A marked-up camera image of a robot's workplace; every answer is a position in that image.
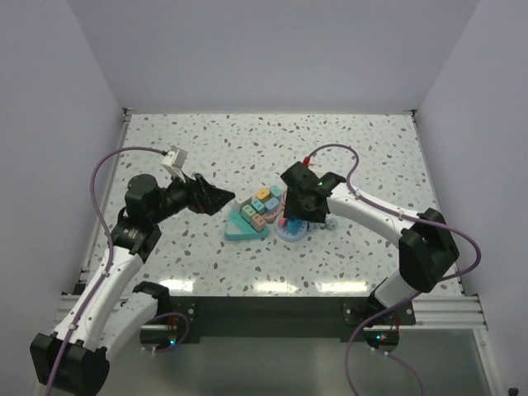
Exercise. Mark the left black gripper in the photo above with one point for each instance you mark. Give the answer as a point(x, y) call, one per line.
point(204, 197)

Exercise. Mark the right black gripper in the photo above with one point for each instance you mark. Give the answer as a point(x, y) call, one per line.
point(292, 209)

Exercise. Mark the blue round power strip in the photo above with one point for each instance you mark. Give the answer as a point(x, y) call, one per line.
point(284, 235)

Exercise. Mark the blue square plug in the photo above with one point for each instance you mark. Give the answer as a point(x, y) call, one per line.
point(293, 226)

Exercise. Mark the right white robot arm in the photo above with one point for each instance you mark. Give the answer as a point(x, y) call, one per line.
point(426, 248)

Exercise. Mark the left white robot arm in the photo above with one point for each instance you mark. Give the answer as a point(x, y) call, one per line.
point(75, 356)

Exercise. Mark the yellow plug adapter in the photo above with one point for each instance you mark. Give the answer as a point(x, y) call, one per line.
point(264, 195)

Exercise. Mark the light green plug adapter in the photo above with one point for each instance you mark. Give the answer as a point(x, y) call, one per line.
point(247, 213)

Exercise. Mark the brownish pink plug adapter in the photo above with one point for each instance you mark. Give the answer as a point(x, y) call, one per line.
point(258, 223)

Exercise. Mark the pink round power strip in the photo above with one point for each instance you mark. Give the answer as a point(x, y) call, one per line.
point(276, 192)

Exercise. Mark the teal triangular power strip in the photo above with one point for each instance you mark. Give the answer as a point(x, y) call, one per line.
point(238, 229)

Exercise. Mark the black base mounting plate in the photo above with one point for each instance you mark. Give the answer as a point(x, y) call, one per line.
point(279, 317)

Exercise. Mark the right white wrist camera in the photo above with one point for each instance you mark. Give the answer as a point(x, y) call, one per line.
point(310, 163)

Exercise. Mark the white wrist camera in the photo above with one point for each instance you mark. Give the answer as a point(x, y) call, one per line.
point(310, 163)
point(173, 162)

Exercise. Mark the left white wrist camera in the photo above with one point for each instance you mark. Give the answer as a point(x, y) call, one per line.
point(173, 162)

